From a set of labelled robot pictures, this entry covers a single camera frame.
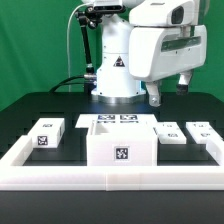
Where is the white U-shaped obstacle wall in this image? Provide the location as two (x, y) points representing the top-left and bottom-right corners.
(0, 135), (224, 191)

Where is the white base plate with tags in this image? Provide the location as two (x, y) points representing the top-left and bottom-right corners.
(75, 114), (157, 128)

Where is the white cabinet door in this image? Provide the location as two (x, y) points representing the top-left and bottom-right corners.
(186, 122), (219, 144)
(154, 122), (187, 144)

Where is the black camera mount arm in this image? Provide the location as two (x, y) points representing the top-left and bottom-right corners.
(74, 5), (127, 81)

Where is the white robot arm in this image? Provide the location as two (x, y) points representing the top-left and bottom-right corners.
(82, 0), (210, 107)

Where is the black cable bundle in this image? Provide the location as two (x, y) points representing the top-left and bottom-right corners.
(49, 75), (98, 93)

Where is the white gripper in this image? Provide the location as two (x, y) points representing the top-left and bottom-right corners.
(129, 25), (207, 107)

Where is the white cabinet top block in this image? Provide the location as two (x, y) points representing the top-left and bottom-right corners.
(28, 118), (65, 148)

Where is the white cable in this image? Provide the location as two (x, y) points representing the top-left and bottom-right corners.
(66, 3), (88, 93)

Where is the white cabinet body box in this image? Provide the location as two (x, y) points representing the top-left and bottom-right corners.
(86, 121), (158, 166)

